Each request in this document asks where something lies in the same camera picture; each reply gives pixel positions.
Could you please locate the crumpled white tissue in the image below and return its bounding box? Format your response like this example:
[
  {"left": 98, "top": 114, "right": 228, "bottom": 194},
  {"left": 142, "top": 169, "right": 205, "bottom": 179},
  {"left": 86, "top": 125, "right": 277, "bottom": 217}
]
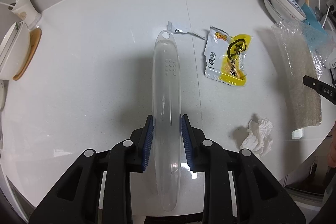
[{"left": 240, "top": 118, "right": 273, "bottom": 158}]

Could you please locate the clear plastic toothbrush case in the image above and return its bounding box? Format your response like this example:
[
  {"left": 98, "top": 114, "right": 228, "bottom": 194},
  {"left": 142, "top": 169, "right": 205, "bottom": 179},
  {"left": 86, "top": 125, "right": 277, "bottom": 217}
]
[{"left": 152, "top": 30, "right": 182, "bottom": 211}]

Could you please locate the clear bubble wrap sheet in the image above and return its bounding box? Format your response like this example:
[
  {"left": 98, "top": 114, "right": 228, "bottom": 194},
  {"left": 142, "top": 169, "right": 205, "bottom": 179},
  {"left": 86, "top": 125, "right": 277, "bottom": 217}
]
[{"left": 271, "top": 20, "right": 335, "bottom": 130}]

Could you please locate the wooden coaster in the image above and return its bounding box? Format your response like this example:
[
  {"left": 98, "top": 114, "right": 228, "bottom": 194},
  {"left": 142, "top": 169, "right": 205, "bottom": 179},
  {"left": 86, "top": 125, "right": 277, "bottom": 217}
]
[{"left": 13, "top": 27, "right": 42, "bottom": 81}]

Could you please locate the blue patterned white bowl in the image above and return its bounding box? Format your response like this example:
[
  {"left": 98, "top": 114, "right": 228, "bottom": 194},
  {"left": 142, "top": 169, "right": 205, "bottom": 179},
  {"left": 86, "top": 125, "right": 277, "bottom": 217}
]
[{"left": 270, "top": 0, "right": 306, "bottom": 22}]

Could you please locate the yellow white snack wrapper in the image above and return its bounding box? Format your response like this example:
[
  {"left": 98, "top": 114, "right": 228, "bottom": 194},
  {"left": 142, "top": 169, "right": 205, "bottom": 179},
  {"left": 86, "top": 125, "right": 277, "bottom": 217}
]
[{"left": 204, "top": 26, "right": 252, "bottom": 86}]

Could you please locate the blue rimmed plate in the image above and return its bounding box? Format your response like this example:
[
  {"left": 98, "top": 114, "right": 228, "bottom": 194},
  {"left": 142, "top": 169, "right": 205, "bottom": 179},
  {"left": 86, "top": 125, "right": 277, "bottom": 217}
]
[{"left": 264, "top": 0, "right": 284, "bottom": 23}]

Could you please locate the blue plastic utensil holder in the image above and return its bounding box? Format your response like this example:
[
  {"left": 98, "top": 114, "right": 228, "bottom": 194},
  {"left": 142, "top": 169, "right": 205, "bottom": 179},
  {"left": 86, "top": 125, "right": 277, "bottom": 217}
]
[{"left": 301, "top": 3, "right": 327, "bottom": 35}]

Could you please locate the torn silver wrapper strip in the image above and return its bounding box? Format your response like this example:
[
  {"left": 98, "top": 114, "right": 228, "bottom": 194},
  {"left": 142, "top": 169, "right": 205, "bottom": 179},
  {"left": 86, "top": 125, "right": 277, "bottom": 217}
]
[{"left": 167, "top": 21, "right": 206, "bottom": 40}]

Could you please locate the white bowl with lid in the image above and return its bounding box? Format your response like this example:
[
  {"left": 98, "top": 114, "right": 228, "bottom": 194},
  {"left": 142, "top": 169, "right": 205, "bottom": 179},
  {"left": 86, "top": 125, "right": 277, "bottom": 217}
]
[{"left": 1, "top": 21, "right": 30, "bottom": 80}]

